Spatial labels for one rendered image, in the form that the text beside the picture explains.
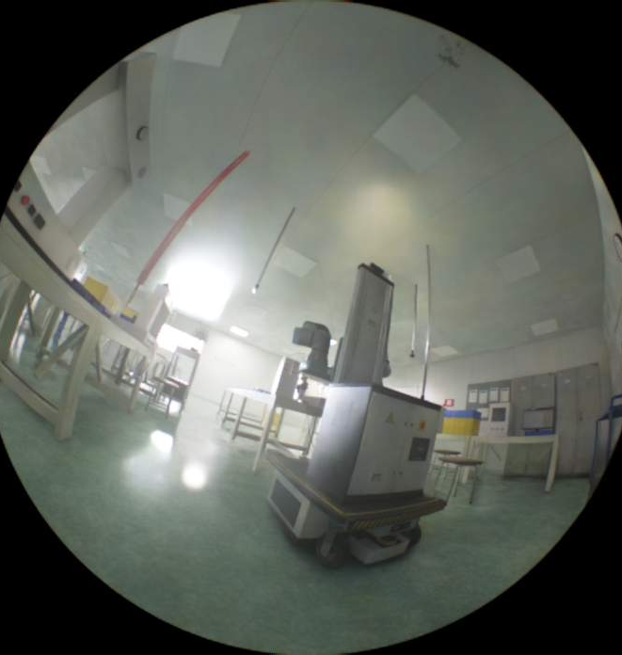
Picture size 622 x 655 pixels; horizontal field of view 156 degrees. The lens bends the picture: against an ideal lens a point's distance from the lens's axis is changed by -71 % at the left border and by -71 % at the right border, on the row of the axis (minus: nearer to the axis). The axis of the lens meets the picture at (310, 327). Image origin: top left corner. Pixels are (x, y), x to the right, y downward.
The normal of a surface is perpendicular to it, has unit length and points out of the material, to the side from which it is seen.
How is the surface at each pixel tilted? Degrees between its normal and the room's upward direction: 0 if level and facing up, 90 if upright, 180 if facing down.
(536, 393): 90
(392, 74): 180
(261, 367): 90
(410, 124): 180
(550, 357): 90
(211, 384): 90
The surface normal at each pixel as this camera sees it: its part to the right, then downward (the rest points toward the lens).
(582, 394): -0.86, -0.38
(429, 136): -0.25, 0.90
